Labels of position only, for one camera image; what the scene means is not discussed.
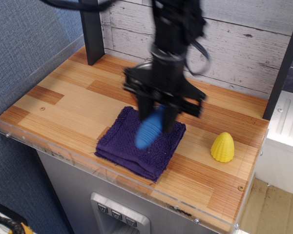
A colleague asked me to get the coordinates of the blue handled metal fork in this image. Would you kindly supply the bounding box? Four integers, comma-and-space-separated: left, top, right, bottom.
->
135, 105, 166, 150

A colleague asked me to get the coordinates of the dark right frame post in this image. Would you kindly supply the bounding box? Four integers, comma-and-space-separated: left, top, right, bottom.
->
262, 33, 293, 120

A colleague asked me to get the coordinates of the silver dispenser panel with buttons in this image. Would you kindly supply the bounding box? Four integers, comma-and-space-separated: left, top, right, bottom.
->
90, 192, 151, 234

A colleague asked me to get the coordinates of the yellow toy corn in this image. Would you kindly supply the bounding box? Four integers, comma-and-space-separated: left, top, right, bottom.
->
210, 132, 235, 163

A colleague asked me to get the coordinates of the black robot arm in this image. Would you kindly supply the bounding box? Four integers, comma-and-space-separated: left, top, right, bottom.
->
124, 0, 208, 133

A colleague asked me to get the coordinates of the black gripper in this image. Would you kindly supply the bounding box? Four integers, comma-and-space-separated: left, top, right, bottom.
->
137, 55, 206, 133

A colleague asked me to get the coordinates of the clear acrylic table guard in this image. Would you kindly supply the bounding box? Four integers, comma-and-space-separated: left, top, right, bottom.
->
0, 41, 268, 234

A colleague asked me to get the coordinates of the stainless steel pot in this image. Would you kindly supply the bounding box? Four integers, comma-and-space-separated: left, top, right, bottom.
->
124, 58, 152, 103

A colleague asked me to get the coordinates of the yellow object bottom left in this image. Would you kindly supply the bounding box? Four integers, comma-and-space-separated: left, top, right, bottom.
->
8, 223, 34, 234

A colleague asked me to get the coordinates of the dark left frame post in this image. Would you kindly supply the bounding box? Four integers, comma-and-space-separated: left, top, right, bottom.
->
81, 11, 105, 65

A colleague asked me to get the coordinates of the dark frame post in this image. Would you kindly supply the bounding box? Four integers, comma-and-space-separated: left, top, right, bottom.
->
81, 11, 105, 65
262, 33, 293, 120

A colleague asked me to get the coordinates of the purple folded towel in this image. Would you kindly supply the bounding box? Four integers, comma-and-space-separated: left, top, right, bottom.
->
95, 106, 186, 182

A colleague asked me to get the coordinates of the white ridged appliance at right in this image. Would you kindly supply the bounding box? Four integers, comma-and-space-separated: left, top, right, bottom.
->
267, 91, 293, 147

